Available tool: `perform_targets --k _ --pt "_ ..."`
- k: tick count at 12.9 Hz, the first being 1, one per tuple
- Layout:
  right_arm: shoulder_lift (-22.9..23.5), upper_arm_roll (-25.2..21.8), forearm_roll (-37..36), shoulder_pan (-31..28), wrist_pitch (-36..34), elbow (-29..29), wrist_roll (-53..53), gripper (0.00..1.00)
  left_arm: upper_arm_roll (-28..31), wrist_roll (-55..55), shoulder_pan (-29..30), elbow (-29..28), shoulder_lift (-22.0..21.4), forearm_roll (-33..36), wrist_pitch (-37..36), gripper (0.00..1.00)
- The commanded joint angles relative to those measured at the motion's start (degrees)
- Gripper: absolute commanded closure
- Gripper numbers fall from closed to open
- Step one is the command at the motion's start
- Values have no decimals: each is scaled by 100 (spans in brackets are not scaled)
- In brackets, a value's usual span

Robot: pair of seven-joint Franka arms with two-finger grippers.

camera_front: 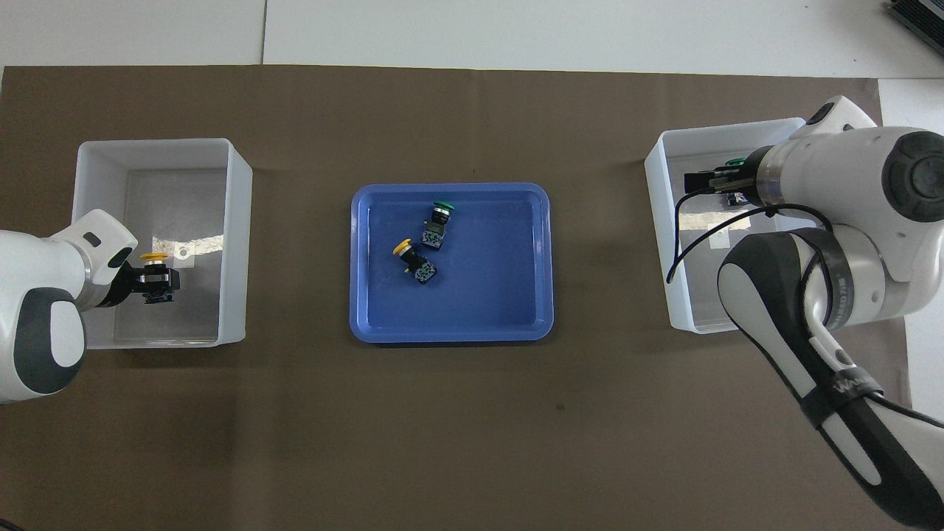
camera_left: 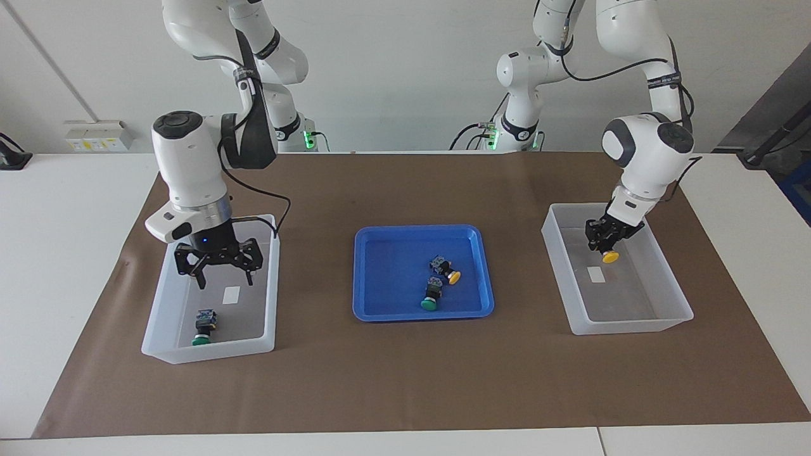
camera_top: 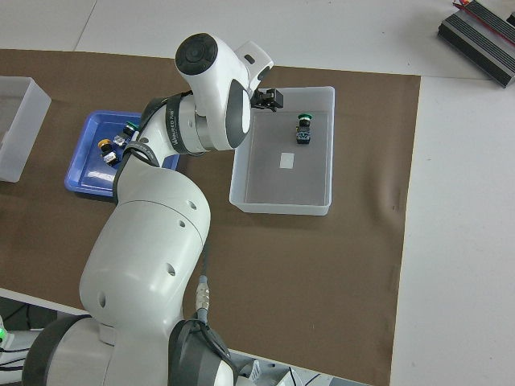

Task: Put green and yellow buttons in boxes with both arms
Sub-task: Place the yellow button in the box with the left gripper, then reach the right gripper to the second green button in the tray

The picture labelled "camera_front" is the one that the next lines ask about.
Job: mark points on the blue plastic tray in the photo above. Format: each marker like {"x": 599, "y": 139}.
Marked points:
{"x": 487, "y": 295}

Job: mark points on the green push button switch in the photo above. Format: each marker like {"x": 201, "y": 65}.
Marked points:
{"x": 735, "y": 163}
{"x": 435, "y": 232}

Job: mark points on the translucent white plastic box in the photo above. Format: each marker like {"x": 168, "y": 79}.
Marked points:
{"x": 199, "y": 310}
{"x": 693, "y": 295}

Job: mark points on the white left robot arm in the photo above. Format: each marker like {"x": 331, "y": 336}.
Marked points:
{"x": 37, "y": 295}

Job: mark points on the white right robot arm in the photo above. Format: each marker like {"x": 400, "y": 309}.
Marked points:
{"x": 848, "y": 184}

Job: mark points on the yellow push button switch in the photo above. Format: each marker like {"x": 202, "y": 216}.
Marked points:
{"x": 153, "y": 258}
{"x": 417, "y": 264}

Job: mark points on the grey ribbed device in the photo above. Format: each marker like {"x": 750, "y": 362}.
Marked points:
{"x": 922, "y": 15}

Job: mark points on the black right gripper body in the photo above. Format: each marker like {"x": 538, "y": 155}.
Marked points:
{"x": 741, "y": 188}

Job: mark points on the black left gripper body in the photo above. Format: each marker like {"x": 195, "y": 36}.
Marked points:
{"x": 118, "y": 284}

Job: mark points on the brown table mat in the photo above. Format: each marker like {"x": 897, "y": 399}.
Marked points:
{"x": 472, "y": 442}

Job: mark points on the small white paper label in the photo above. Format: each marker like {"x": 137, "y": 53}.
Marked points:
{"x": 714, "y": 232}

